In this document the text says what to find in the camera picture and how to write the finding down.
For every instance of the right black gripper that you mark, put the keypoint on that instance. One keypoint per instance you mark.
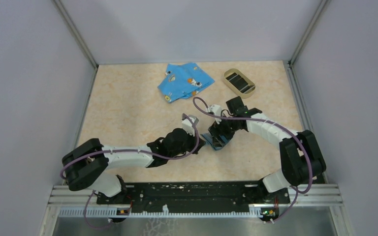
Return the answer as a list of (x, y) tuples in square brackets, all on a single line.
[(217, 129)]

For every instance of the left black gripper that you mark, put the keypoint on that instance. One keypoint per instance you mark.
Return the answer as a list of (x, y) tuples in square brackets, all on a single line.
[(194, 139)]

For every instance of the blue card holder wallet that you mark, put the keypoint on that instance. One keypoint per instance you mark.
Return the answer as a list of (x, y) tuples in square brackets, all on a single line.
[(217, 142)]

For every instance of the beige oval card tray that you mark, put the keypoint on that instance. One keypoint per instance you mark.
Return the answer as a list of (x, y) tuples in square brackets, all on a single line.
[(239, 83)]

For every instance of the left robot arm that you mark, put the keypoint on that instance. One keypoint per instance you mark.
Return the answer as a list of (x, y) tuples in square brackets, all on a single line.
[(85, 166)]

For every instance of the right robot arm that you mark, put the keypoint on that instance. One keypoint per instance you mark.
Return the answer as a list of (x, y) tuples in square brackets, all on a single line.
[(301, 157)]

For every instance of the blue printed cloth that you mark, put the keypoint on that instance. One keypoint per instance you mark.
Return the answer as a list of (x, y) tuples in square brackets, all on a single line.
[(184, 81)]

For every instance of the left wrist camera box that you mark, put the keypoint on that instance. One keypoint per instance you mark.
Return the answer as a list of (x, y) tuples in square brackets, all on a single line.
[(189, 123)]

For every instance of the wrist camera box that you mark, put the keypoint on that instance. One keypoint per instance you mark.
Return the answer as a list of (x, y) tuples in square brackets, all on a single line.
[(189, 123), (216, 110)]

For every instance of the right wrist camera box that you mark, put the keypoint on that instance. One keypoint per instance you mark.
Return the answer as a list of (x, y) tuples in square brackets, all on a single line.
[(216, 110)]

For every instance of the black mounting base plate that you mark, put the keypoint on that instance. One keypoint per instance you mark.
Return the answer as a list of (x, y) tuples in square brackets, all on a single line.
[(195, 197)]

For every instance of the aluminium frame rail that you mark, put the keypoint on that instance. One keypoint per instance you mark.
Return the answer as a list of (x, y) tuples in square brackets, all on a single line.
[(83, 203)]

